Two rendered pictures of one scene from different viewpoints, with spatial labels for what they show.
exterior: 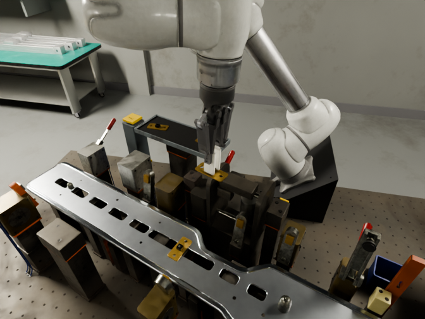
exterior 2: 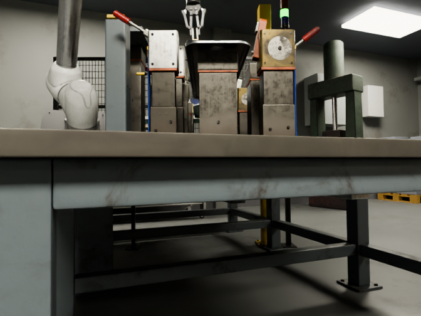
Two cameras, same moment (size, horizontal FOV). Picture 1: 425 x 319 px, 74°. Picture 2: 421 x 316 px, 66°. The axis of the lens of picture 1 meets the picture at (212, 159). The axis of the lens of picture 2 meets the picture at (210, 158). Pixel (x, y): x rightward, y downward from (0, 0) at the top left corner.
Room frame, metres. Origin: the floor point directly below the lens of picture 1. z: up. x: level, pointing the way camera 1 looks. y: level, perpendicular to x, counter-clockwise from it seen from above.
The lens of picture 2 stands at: (1.39, 1.44, 0.64)
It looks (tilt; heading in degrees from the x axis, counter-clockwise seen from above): 2 degrees up; 237
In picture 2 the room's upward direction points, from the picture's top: 1 degrees counter-clockwise
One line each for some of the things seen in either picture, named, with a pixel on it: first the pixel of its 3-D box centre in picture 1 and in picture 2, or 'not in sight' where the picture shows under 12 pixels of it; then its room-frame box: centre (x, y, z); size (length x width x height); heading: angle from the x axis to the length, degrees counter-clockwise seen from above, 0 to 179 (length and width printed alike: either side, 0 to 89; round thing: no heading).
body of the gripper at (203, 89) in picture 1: (216, 101); (193, 6); (0.56, -0.01, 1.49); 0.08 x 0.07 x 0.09; 146
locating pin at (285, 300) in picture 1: (284, 304); not in sight; (0.34, -0.19, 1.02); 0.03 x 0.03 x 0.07
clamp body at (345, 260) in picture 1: (335, 297); not in sight; (0.43, -0.39, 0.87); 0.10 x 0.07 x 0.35; 149
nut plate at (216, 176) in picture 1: (211, 170); not in sight; (0.55, 0.00, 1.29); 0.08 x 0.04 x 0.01; 56
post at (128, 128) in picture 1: (141, 161); (118, 87); (1.06, 0.35, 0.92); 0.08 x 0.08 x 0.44; 59
